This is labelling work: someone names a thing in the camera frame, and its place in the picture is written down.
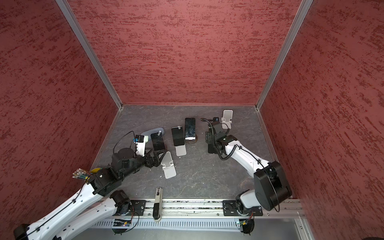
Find yellow cup with pens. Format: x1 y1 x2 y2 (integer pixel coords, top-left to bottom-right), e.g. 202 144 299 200
72 168 101 181

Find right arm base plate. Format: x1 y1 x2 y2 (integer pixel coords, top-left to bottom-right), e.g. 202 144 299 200
223 200 263 217

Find black phone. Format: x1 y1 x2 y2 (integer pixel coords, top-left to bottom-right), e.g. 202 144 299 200
154 150 167 165
185 118 196 141

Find purple edged phone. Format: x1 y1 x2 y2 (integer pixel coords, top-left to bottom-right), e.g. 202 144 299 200
151 131 166 152

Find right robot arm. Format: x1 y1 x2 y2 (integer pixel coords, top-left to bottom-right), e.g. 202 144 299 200
206 129 292 216

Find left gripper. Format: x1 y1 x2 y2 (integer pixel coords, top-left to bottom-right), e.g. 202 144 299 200
120 146 167 179

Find grey oval pad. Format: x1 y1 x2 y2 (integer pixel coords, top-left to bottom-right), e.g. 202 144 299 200
141 128 165 139

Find white phone stand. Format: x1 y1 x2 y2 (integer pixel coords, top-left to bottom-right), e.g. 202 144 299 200
175 145 187 157
221 110 233 130
162 152 177 179

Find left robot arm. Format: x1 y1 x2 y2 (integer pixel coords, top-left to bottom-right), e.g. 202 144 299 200
14 148 166 240

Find aluminium rail frame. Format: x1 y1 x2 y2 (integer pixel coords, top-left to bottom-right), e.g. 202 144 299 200
104 197 305 219

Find black phone on wooden stand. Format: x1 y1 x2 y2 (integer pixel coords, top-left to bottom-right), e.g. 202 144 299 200
185 118 196 141

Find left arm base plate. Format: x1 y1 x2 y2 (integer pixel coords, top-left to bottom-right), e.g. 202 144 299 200
128 200 147 217

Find black phone stand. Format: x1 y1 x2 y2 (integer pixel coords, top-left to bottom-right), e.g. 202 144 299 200
171 126 185 147

